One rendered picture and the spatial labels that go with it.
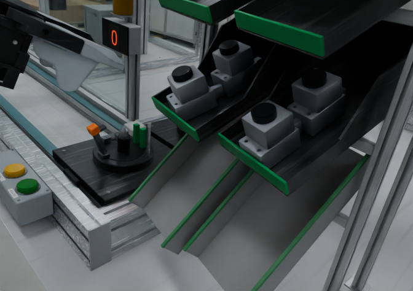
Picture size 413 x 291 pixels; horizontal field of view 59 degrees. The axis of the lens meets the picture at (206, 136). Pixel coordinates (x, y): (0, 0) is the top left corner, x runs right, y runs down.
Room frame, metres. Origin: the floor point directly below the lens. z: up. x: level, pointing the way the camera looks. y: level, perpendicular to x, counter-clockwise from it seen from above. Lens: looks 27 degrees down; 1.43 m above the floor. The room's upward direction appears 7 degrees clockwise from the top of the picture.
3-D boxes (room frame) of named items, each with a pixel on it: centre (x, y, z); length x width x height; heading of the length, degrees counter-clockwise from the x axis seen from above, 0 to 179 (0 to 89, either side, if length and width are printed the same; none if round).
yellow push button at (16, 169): (0.64, 0.40, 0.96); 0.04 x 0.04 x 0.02
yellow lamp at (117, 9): (0.95, 0.25, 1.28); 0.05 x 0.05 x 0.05
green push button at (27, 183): (0.59, 0.35, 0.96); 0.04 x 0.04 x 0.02
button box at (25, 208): (0.64, 0.40, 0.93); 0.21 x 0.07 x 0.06; 47
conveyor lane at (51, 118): (0.96, 0.39, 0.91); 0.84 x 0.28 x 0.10; 47
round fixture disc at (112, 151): (0.74, 0.19, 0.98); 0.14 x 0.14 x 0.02
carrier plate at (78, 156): (0.74, 0.19, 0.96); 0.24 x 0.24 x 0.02; 47
